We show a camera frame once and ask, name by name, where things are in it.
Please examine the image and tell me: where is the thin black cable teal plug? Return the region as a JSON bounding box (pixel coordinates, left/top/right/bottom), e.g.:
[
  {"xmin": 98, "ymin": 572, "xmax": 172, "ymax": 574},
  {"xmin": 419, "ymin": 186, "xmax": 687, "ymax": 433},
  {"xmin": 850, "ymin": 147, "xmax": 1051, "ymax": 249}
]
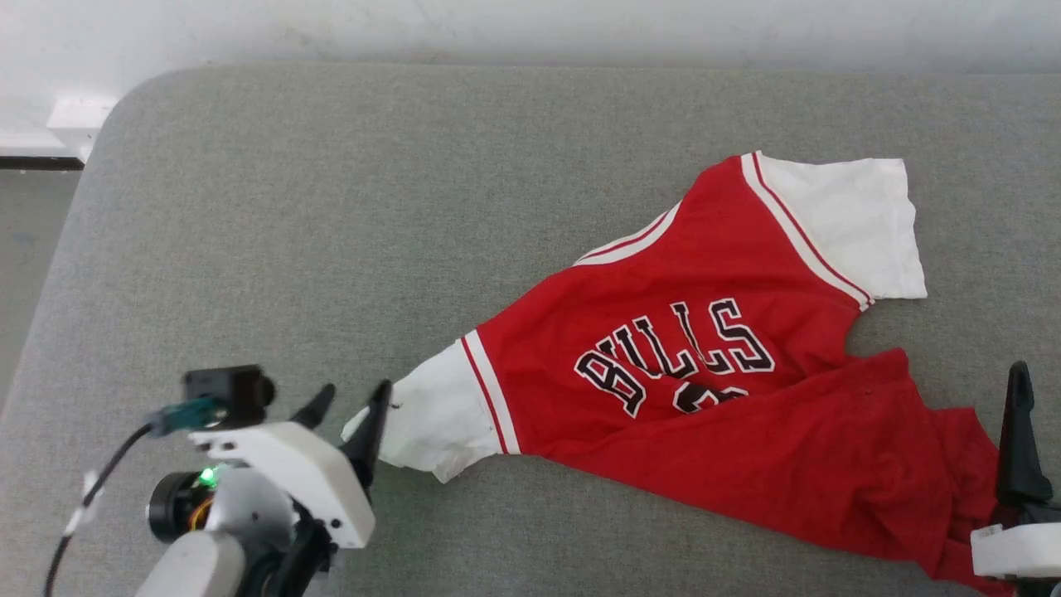
[{"xmin": 41, "ymin": 396, "xmax": 226, "ymax": 597}]

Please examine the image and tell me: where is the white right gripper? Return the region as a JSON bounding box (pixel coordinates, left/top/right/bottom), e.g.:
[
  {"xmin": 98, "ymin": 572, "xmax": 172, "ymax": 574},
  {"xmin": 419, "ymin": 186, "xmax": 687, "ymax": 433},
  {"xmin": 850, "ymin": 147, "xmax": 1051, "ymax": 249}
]
[{"xmin": 970, "ymin": 361, "xmax": 1061, "ymax": 581}]

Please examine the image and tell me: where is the red and white Bulls jersey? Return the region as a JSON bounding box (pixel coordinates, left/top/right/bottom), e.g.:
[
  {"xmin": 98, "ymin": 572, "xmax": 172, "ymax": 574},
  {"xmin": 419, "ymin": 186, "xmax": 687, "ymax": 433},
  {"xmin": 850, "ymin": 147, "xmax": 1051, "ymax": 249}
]
[{"xmin": 342, "ymin": 151, "xmax": 1016, "ymax": 595}]

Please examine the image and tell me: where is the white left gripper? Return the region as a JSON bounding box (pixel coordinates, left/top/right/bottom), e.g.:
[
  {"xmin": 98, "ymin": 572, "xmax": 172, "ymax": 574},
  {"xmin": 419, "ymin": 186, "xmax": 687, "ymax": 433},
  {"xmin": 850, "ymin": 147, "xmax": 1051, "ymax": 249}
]
[{"xmin": 191, "ymin": 379, "xmax": 393, "ymax": 550}]

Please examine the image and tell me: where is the grey fabric sofa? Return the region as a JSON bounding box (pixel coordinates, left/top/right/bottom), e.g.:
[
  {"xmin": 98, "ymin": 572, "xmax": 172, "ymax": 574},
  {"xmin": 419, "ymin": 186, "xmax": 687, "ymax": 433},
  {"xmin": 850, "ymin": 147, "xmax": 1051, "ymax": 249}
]
[{"xmin": 0, "ymin": 65, "xmax": 1061, "ymax": 597}]

